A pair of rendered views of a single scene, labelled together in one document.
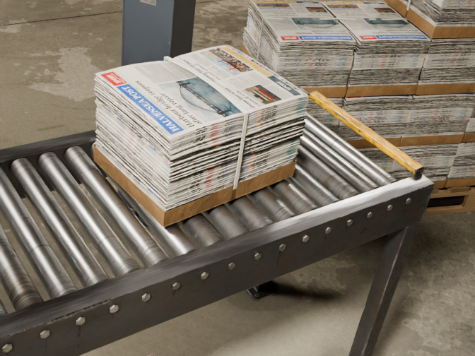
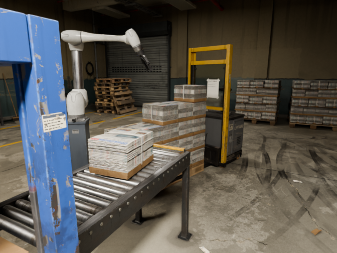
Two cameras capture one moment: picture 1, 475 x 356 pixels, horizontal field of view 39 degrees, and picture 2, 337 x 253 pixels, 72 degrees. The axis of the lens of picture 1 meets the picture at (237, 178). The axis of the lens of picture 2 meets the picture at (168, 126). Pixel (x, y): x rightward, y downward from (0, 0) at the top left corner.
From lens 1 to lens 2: 57 cm
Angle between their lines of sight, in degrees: 31
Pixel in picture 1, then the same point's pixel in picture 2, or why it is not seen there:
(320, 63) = not seen: hidden behind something
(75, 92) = not seen: hidden behind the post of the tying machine
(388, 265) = (185, 183)
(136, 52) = (73, 151)
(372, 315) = (185, 203)
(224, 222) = (143, 174)
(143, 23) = (74, 140)
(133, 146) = (109, 157)
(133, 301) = (132, 200)
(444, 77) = (168, 136)
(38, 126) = not seen: hidden behind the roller
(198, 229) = (137, 177)
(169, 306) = (141, 201)
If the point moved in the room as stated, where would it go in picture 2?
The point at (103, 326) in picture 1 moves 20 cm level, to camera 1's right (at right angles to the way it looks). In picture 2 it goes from (125, 212) to (161, 203)
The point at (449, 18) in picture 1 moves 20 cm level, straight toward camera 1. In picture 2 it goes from (165, 118) to (167, 122)
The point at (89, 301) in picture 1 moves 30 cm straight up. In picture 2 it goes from (120, 202) to (117, 145)
